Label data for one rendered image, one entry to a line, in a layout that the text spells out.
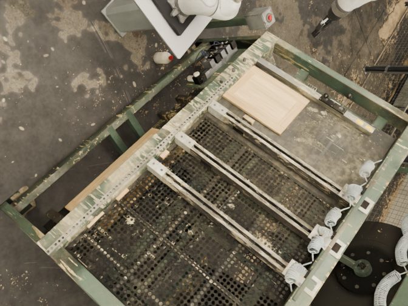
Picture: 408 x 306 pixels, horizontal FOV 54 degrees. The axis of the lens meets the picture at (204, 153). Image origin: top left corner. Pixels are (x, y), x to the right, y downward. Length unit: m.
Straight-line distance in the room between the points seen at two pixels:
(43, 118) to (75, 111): 0.25
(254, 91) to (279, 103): 0.19
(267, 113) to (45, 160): 1.65
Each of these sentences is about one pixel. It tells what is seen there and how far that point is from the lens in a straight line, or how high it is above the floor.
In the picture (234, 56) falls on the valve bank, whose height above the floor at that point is 0.75.
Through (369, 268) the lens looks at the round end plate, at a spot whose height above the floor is 1.90.
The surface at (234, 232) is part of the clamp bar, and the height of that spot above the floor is 1.47.
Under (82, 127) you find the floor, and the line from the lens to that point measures 3.26.
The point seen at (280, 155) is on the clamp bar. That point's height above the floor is 1.40.
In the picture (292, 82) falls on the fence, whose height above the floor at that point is 1.16.
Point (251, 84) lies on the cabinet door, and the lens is 2.94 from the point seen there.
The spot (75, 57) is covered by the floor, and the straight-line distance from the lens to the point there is 3.22.
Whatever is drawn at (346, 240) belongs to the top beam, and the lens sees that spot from 2.42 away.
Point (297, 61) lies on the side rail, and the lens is 3.19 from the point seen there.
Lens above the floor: 2.94
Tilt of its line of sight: 47 degrees down
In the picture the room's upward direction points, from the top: 104 degrees clockwise
